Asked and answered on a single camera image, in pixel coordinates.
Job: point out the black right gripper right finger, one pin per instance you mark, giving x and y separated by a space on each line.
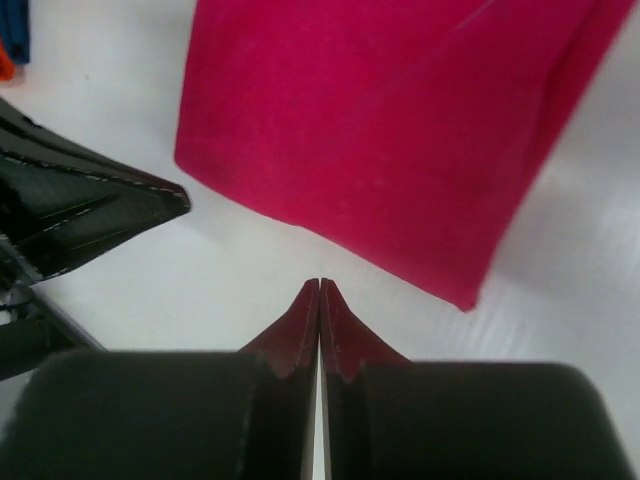
347 346

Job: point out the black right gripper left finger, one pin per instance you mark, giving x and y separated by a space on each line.
279 440

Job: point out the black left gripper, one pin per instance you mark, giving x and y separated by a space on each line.
62 205

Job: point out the magenta t shirt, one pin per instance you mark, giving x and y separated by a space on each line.
407 132

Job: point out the orange folded t shirt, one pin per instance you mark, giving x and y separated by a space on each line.
7 67

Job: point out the navy blue folded t shirt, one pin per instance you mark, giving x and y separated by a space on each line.
15 30

